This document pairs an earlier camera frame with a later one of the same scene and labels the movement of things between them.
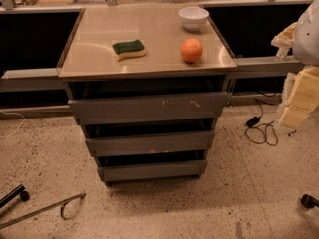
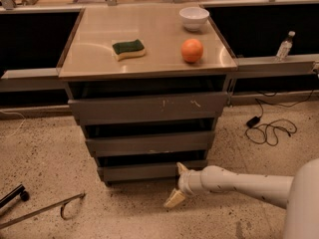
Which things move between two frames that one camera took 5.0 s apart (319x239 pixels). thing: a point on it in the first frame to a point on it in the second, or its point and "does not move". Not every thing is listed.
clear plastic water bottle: [281, 54] does not move
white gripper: [307, 39] to [183, 183]
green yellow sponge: [127, 50] does not move
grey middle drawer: [151, 143] does not move
